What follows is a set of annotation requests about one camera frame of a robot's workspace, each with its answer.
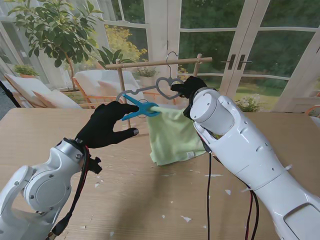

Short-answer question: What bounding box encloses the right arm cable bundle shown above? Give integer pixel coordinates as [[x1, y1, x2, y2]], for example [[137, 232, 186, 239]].
[[197, 129, 261, 240]]

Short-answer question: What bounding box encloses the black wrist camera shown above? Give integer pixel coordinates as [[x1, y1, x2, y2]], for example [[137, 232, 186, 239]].
[[89, 156, 103, 175], [183, 104, 193, 121]]

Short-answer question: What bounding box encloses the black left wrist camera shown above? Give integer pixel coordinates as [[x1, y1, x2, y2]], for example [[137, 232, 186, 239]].
[[89, 156, 103, 175]]

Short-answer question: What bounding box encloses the grey heart clothes hanger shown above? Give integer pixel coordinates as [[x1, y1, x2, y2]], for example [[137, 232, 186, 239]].
[[115, 51, 186, 103]]

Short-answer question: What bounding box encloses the wooden hanging rack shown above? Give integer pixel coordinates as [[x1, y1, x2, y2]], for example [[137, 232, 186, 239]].
[[104, 53, 213, 137]]

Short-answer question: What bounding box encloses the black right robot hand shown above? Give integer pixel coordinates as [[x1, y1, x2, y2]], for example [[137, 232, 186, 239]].
[[170, 75, 208, 99]]

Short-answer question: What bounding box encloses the light green square towel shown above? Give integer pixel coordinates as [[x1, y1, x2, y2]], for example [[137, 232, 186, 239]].
[[146, 106, 208, 167]]

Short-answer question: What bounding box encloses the printed garden room backdrop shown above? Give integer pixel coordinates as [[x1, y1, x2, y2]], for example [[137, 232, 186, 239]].
[[0, 0, 320, 113]]

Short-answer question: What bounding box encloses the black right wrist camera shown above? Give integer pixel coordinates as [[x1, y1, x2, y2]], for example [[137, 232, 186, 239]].
[[183, 104, 193, 121]]

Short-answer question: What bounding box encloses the blue clothes peg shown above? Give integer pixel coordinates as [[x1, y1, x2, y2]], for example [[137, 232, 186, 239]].
[[121, 93, 161, 122]]

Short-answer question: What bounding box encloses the black tripod leg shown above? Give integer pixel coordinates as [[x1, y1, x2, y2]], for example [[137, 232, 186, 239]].
[[0, 79, 22, 108]]

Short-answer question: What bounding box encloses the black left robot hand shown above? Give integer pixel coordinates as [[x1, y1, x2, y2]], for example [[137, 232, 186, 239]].
[[74, 100, 140, 149]]

